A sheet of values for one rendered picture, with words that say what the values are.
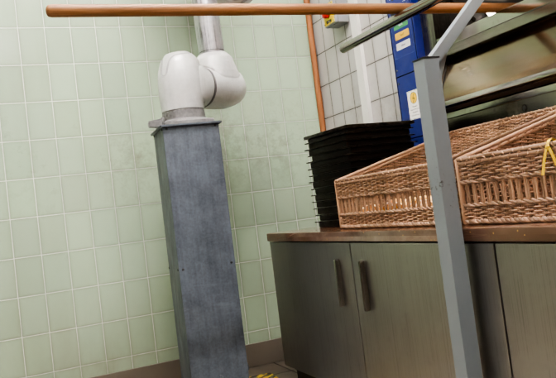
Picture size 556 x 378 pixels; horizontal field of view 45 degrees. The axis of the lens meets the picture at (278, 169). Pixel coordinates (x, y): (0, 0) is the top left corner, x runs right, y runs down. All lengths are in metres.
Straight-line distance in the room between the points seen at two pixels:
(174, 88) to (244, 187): 0.73
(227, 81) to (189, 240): 0.63
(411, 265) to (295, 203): 1.44
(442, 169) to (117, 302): 1.71
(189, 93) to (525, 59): 1.12
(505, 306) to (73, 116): 1.93
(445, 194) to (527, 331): 0.31
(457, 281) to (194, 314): 1.14
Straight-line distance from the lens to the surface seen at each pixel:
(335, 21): 2.91
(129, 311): 2.85
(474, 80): 2.28
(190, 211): 2.35
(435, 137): 1.47
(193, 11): 1.74
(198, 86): 2.45
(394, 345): 1.84
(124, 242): 2.83
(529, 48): 2.13
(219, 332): 2.40
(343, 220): 2.07
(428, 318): 1.68
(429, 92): 1.48
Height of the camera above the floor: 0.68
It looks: 3 degrees up
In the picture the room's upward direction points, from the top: 7 degrees counter-clockwise
